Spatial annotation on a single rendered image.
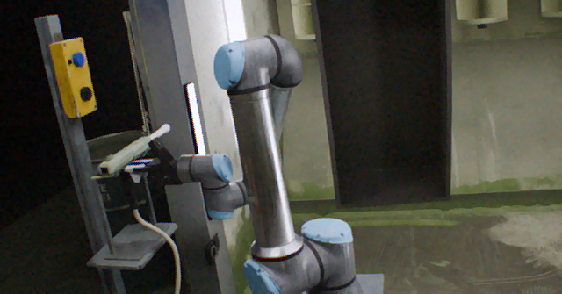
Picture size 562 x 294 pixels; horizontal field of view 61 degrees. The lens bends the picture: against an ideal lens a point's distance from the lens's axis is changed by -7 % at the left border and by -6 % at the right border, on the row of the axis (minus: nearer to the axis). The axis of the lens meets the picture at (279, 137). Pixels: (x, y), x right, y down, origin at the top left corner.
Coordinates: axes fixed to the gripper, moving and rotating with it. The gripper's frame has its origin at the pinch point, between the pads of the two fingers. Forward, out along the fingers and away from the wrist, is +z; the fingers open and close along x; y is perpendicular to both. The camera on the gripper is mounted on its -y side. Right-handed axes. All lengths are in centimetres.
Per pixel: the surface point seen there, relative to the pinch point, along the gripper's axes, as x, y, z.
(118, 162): -7.5, -3.6, -0.9
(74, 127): -2.8, -15.7, 17.0
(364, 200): 103, 62, -69
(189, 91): 48, -15, -6
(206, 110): 69, -1, -3
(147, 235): 4.0, 29.6, 2.0
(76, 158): -3.5, -4.6, 18.6
